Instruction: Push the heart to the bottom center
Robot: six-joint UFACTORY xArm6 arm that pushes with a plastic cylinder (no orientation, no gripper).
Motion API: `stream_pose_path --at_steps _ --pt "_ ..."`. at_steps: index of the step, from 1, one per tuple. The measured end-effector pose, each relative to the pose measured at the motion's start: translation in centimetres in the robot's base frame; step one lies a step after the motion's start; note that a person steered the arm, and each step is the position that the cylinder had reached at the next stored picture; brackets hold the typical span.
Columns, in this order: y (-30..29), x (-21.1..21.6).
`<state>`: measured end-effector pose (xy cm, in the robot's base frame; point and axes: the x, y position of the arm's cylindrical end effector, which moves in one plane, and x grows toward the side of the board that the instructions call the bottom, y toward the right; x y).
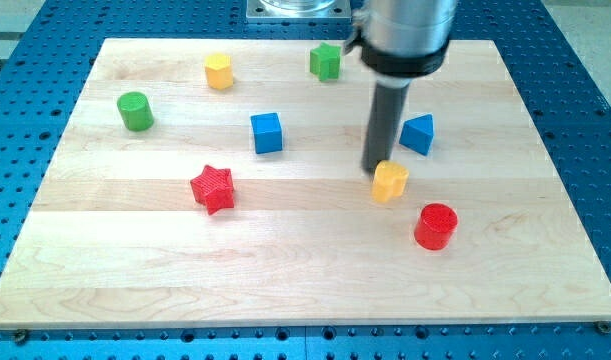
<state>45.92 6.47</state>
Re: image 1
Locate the red cylinder block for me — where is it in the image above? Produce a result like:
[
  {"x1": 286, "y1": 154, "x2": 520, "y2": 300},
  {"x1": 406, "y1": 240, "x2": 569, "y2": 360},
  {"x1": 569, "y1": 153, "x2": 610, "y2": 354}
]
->
[{"x1": 413, "y1": 203, "x2": 459, "y2": 251}]

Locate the blue triangular prism block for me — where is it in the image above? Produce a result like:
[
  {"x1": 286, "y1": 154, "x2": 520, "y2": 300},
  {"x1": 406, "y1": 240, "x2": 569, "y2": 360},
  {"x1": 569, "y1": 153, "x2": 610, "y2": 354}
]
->
[{"x1": 399, "y1": 114, "x2": 434, "y2": 156}]

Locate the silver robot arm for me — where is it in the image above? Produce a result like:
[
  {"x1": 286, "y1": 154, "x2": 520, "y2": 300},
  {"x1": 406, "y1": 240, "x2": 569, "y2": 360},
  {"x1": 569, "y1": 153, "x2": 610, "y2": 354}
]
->
[{"x1": 342, "y1": 0, "x2": 457, "y2": 174}]

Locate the light wooden board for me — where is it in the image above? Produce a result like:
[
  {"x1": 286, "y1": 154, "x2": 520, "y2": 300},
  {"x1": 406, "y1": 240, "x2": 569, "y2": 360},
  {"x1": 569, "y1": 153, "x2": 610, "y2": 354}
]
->
[{"x1": 0, "y1": 38, "x2": 611, "y2": 329}]

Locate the left board clamp screw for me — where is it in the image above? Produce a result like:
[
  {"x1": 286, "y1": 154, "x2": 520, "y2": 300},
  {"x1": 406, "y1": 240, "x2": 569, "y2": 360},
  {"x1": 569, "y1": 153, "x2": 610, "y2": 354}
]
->
[{"x1": 11, "y1": 329, "x2": 30, "y2": 346}]

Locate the green cylinder block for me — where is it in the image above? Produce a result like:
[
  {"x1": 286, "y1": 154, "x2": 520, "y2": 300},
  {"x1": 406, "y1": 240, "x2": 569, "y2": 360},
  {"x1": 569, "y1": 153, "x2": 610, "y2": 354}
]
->
[{"x1": 116, "y1": 91, "x2": 154, "y2": 132}]

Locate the green star block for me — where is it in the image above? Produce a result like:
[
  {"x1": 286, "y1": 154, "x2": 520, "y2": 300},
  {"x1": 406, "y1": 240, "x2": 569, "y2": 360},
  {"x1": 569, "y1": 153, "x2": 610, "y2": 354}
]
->
[{"x1": 309, "y1": 42, "x2": 341, "y2": 82}]

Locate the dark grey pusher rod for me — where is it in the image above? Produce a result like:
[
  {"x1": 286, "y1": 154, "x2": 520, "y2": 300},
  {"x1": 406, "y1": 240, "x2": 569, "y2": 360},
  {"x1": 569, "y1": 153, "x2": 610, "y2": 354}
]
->
[{"x1": 361, "y1": 75, "x2": 411, "y2": 174}]

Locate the blue cube block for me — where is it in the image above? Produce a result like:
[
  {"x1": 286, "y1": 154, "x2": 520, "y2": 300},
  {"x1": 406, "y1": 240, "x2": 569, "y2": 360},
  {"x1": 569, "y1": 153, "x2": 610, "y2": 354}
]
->
[{"x1": 251, "y1": 113, "x2": 283, "y2": 154}]

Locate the yellow hexagon block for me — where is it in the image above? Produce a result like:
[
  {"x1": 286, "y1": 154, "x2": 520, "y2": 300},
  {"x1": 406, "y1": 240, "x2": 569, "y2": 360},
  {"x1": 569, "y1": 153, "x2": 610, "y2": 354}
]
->
[{"x1": 204, "y1": 53, "x2": 234, "y2": 90}]

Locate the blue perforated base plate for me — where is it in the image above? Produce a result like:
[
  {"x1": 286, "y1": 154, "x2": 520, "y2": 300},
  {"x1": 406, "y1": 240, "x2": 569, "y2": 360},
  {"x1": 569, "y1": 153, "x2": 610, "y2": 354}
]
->
[{"x1": 0, "y1": 0, "x2": 611, "y2": 359}]

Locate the red star block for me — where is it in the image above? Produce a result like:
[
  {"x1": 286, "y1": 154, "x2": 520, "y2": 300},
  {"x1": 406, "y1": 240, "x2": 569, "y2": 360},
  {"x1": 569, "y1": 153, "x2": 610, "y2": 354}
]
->
[{"x1": 190, "y1": 165, "x2": 235, "y2": 215}]

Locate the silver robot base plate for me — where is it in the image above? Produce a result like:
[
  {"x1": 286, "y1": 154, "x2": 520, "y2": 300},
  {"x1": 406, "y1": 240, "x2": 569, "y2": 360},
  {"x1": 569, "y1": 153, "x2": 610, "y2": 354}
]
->
[{"x1": 246, "y1": 0, "x2": 351, "y2": 22}]

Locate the right board clamp screw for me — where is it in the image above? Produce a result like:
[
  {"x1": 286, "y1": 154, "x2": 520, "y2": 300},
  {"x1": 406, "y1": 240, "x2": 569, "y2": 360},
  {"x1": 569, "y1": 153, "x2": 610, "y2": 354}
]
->
[{"x1": 594, "y1": 321, "x2": 611, "y2": 335}]

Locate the board clamp screw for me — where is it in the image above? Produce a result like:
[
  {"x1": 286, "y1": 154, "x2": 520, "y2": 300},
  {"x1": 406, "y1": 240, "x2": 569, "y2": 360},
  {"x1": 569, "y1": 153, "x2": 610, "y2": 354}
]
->
[
  {"x1": 11, "y1": 329, "x2": 30, "y2": 346},
  {"x1": 594, "y1": 321, "x2": 611, "y2": 335}
]

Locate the yellow heart block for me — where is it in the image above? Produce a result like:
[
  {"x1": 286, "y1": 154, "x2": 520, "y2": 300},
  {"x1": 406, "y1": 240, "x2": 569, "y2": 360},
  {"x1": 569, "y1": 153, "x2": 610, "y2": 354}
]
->
[{"x1": 371, "y1": 160, "x2": 409, "y2": 203}]

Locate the black collar tool mount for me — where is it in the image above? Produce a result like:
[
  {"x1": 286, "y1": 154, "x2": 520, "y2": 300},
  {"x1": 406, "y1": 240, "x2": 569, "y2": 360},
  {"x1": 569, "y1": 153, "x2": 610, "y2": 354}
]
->
[{"x1": 361, "y1": 40, "x2": 449, "y2": 78}]

